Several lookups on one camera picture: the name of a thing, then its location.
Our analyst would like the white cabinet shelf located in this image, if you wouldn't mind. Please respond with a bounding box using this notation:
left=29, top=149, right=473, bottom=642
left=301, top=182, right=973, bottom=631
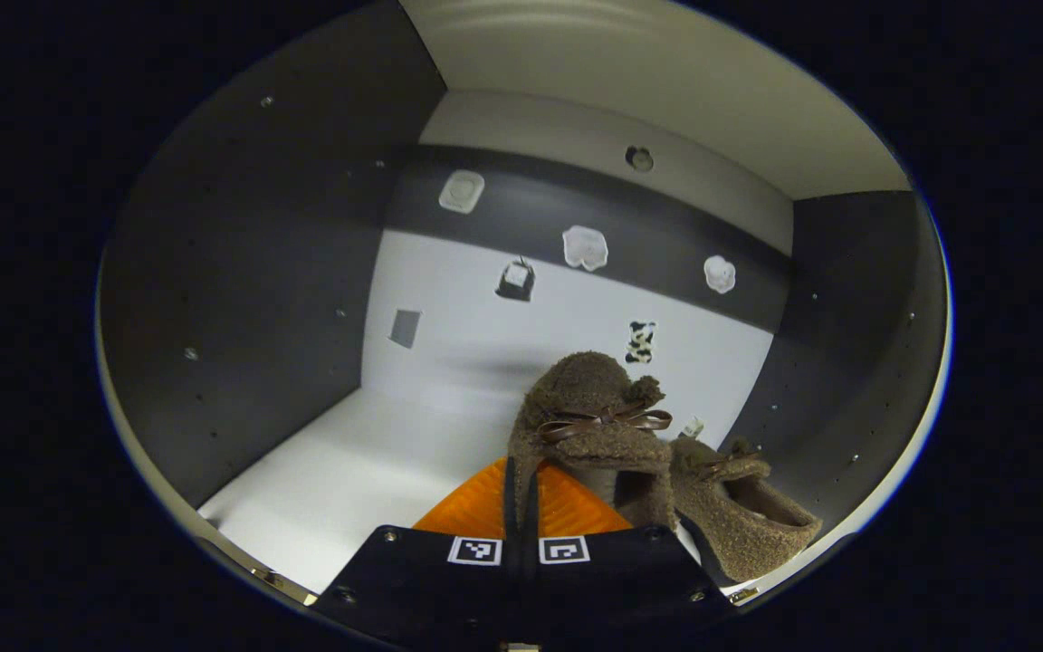
left=198, top=385, right=758, bottom=594
left=399, top=0, right=912, bottom=200

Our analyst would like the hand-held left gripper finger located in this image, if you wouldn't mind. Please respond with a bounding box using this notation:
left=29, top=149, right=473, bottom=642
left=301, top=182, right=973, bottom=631
left=521, top=460, right=737, bottom=648
left=313, top=457, right=522, bottom=648

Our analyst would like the brown fuzzy shoe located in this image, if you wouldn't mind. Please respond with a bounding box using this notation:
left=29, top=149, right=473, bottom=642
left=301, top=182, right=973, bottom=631
left=671, top=437, right=823, bottom=583
left=508, top=351, right=678, bottom=535

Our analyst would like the white shoe cabinet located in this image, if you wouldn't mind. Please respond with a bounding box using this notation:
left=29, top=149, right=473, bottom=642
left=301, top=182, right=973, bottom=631
left=96, top=0, right=952, bottom=608

